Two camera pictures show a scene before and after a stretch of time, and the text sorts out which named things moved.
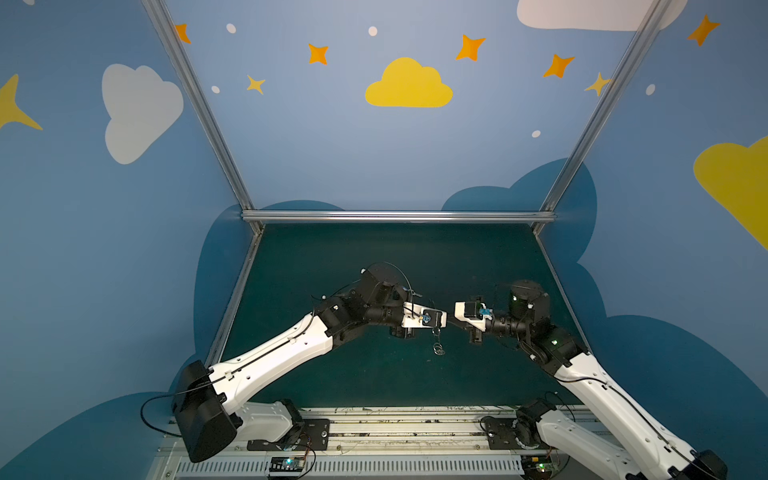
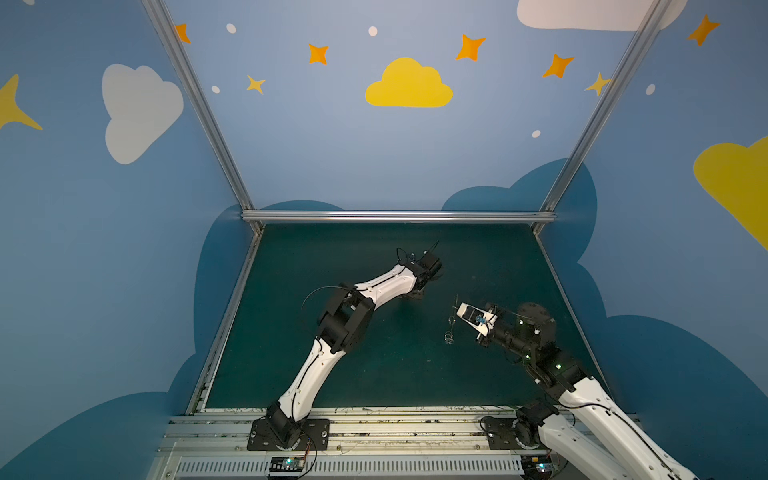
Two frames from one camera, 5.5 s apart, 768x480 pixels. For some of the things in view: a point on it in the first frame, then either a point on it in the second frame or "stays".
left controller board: (287, 464) stays
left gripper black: (409, 327) -> (417, 285)
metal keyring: (437, 347) -> (449, 335)
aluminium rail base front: (387, 444) stays
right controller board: (536, 466) stays
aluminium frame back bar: (398, 216) stays
